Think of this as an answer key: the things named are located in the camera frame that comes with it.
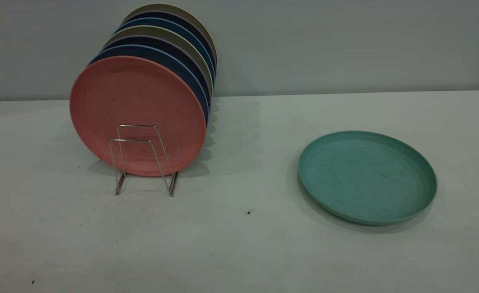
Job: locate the green round plate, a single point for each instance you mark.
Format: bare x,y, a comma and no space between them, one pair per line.
365,177

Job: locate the pink round plate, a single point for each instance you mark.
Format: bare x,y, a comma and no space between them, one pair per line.
137,106

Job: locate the blue plate light rim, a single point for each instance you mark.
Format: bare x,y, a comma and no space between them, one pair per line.
162,55

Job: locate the navy plate lavender rim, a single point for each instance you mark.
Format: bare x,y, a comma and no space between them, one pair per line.
176,17
170,44

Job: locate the teal blue round plate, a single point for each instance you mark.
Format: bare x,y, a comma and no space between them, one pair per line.
174,24

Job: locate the beige round plate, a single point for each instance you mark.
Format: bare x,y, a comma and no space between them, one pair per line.
162,31
170,7

